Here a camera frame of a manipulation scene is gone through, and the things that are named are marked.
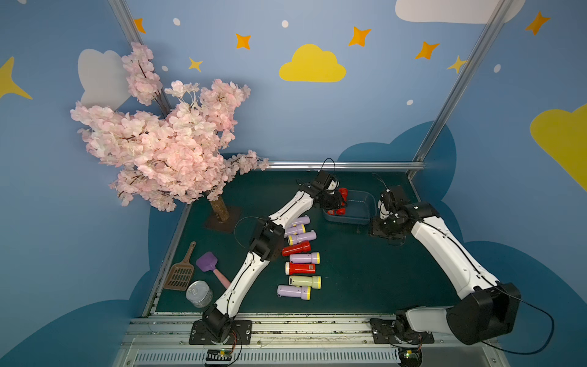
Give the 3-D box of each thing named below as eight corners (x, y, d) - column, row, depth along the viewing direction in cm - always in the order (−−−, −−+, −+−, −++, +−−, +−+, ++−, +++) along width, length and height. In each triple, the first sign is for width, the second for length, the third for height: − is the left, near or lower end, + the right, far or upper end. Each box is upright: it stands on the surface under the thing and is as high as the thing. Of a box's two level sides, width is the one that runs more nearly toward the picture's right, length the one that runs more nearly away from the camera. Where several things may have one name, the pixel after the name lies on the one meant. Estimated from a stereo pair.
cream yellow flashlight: (289, 289, 85) (289, 286, 82) (289, 278, 87) (289, 275, 85) (320, 289, 85) (321, 286, 82) (320, 278, 87) (321, 275, 85)
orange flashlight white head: (284, 274, 88) (284, 272, 86) (285, 264, 90) (284, 261, 88) (315, 274, 88) (315, 272, 86) (314, 264, 91) (315, 261, 88)
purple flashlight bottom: (277, 300, 82) (276, 297, 80) (277, 288, 85) (277, 285, 82) (310, 300, 82) (311, 297, 80) (310, 288, 85) (310, 285, 82)
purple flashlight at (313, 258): (289, 264, 91) (289, 261, 89) (289, 255, 93) (289, 252, 91) (319, 264, 91) (320, 261, 89) (319, 255, 93) (319, 252, 91)
